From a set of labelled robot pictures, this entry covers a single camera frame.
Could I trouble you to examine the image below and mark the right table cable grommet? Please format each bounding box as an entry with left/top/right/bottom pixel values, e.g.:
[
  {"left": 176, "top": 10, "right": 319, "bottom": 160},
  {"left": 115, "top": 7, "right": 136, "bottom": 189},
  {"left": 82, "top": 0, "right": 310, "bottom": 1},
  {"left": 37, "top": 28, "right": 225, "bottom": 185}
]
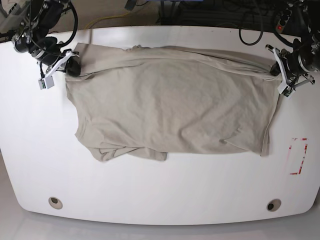
[{"left": 266, "top": 198, "right": 282, "bottom": 212}]

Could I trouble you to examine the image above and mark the yellow cable on floor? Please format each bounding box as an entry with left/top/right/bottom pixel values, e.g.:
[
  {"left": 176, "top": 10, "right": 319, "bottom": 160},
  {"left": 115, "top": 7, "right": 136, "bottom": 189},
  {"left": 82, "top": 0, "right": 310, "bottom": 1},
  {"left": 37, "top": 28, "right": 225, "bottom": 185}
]
[{"left": 86, "top": 9, "right": 132, "bottom": 30}]

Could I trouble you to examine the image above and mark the table cable grommet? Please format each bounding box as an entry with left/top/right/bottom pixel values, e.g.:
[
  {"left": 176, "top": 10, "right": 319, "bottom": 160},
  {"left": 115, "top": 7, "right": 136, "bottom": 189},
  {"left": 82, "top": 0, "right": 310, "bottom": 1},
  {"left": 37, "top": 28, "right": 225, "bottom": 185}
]
[
  {"left": 266, "top": 198, "right": 282, "bottom": 212},
  {"left": 48, "top": 197, "right": 63, "bottom": 210}
]

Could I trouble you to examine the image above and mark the beige T-shirt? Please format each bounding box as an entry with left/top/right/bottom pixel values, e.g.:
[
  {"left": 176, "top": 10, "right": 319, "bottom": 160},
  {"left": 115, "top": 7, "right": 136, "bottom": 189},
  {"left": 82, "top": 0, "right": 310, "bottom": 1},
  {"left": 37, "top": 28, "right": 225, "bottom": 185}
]
[{"left": 65, "top": 43, "right": 281, "bottom": 162}]

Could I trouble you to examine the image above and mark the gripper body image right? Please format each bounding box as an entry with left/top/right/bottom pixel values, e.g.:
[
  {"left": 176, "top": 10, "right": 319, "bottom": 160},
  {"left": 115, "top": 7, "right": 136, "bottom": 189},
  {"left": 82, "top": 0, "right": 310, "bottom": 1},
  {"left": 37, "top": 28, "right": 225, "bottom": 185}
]
[{"left": 265, "top": 44, "right": 320, "bottom": 88}]

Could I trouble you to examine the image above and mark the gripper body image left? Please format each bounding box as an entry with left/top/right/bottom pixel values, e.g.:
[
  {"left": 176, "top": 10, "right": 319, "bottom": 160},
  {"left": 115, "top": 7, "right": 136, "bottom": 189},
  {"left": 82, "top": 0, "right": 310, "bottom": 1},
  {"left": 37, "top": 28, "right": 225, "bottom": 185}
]
[{"left": 11, "top": 34, "right": 79, "bottom": 78}]

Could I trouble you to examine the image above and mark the left table cable grommet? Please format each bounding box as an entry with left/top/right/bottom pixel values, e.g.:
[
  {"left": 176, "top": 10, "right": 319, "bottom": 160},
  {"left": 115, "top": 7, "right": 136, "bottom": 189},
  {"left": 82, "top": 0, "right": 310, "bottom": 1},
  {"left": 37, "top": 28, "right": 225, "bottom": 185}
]
[{"left": 48, "top": 197, "right": 63, "bottom": 210}]

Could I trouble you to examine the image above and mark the black cable image right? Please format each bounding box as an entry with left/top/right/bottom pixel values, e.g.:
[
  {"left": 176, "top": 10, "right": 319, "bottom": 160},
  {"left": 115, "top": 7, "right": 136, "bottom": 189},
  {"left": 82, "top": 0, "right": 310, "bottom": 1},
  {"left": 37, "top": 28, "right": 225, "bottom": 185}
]
[{"left": 238, "top": 0, "right": 264, "bottom": 46}]

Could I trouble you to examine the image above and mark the black power strip red switch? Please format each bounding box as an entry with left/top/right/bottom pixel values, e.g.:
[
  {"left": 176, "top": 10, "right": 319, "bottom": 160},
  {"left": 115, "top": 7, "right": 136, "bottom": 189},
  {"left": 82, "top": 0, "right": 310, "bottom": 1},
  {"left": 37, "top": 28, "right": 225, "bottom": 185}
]
[{"left": 275, "top": 8, "right": 292, "bottom": 34}]

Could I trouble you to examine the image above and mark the red tape rectangle marking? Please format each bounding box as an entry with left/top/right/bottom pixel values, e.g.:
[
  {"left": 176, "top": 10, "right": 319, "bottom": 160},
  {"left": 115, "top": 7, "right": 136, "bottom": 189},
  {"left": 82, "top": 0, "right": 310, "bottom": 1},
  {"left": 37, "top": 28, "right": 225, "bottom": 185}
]
[{"left": 288, "top": 138, "right": 308, "bottom": 176}]

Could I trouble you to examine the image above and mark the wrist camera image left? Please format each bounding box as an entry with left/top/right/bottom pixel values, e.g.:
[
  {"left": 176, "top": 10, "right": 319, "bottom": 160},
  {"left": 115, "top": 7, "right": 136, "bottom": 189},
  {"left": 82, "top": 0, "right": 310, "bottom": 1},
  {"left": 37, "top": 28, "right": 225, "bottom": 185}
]
[{"left": 38, "top": 76, "right": 55, "bottom": 90}]

